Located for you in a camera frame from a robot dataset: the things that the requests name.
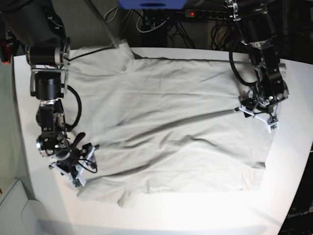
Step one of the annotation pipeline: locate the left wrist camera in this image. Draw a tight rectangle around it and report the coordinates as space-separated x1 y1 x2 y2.
266 121 279 134

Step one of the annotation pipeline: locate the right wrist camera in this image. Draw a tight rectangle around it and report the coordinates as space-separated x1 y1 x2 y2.
70 177 86 189

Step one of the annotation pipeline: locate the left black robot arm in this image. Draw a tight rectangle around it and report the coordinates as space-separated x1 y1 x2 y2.
91 1 289 168

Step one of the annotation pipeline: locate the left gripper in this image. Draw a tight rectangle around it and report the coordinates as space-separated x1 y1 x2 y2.
234 90 281 123

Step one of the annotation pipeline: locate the beige t-shirt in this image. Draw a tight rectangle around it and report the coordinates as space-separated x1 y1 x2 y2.
69 43 273 207

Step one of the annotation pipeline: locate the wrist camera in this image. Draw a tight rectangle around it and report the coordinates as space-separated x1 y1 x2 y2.
70 177 86 189
266 121 279 134

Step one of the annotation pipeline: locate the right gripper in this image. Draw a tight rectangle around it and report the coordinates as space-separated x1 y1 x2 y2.
48 143 100 181

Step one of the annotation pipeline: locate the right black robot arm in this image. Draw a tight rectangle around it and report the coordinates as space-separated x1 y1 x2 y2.
0 0 98 188

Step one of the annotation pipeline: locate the blue box overhead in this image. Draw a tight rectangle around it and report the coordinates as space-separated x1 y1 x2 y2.
118 0 187 9

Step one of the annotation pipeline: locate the white power strip red switch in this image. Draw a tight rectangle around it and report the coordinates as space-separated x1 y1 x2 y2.
184 9 230 21

